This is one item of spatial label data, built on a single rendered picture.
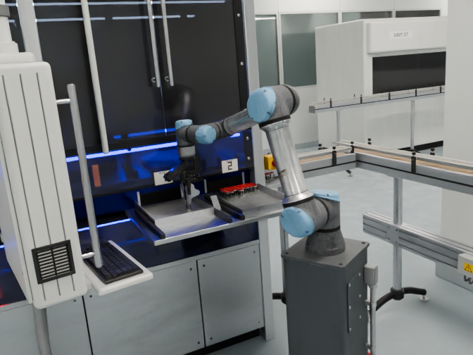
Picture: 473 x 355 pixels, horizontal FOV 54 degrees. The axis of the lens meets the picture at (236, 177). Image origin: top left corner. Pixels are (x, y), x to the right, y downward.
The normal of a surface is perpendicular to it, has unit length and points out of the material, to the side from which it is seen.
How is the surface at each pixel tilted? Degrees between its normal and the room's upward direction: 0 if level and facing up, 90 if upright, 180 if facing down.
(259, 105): 83
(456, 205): 90
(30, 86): 90
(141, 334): 90
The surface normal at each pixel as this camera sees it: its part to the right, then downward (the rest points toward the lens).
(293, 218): -0.62, 0.35
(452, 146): -0.89, 0.17
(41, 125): 0.55, 0.16
